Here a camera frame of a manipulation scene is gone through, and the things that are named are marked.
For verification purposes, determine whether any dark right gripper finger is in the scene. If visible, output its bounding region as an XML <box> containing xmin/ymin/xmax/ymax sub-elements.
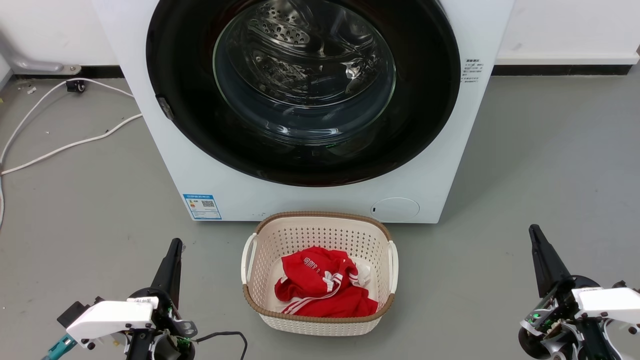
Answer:
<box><xmin>528</xmin><ymin>224</ymin><xmax>572</xmax><ymax>299</ymax></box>

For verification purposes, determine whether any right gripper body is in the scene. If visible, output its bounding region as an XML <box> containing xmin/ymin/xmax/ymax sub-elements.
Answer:
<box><xmin>520</xmin><ymin>274</ymin><xmax>603</xmax><ymax>335</ymax></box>

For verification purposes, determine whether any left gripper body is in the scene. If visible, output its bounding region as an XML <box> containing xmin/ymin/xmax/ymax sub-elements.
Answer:
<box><xmin>128</xmin><ymin>287</ymin><xmax>198</xmax><ymax>342</ymax></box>

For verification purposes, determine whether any black round glass washer door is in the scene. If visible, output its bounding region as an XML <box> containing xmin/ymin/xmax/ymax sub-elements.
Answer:
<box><xmin>146</xmin><ymin>0</ymin><xmax>461</xmax><ymax>188</ymax></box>

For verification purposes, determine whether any white front-load washing machine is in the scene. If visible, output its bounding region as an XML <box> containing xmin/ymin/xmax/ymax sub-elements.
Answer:
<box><xmin>92</xmin><ymin>0</ymin><xmax>516</xmax><ymax>224</ymax></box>

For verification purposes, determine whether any blue energy label sticker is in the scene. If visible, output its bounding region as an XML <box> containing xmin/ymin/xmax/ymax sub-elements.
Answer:
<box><xmin>183</xmin><ymin>194</ymin><xmax>222</xmax><ymax>221</ymax></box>

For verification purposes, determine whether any cream perforated laundry basket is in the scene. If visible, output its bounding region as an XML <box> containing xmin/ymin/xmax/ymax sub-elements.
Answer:
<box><xmin>241</xmin><ymin>210</ymin><xmax>399</xmax><ymax>337</ymax></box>

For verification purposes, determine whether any red striped sports garment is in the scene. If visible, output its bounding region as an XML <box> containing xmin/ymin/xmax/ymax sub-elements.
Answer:
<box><xmin>274</xmin><ymin>246</ymin><xmax>379</xmax><ymax>318</ymax></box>

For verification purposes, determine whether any round white filter cover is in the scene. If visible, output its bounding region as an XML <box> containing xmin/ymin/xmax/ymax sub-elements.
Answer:
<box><xmin>371</xmin><ymin>197</ymin><xmax>421</xmax><ymax>223</ymax></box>

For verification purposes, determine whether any white garment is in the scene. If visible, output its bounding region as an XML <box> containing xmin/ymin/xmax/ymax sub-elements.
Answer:
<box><xmin>350</xmin><ymin>262</ymin><xmax>374</xmax><ymax>289</ymax></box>

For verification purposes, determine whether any black baseboard strip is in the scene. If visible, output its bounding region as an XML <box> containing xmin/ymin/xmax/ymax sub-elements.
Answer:
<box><xmin>10</xmin><ymin>65</ymin><xmax>124</xmax><ymax>79</ymax></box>
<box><xmin>492</xmin><ymin>64</ymin><xmax>632</xmax><ymax>77</ymax></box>

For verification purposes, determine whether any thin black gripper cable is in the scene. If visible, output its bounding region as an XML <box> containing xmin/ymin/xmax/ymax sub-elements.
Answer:
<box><xmin>194</xmin><ymin>330</ymin><xmax>249</xmax><ymax>360</ymax></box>

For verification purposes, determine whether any white power cable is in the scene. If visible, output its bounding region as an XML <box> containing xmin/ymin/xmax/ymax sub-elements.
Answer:
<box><xmin>0</xmin><ymin>78</ymin><xmax>135</xmax><ymax>166</ymax></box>
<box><xmin>0</xmin><ymin>113</ymin><xmax>144</xmax><ymax>228</ymax></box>

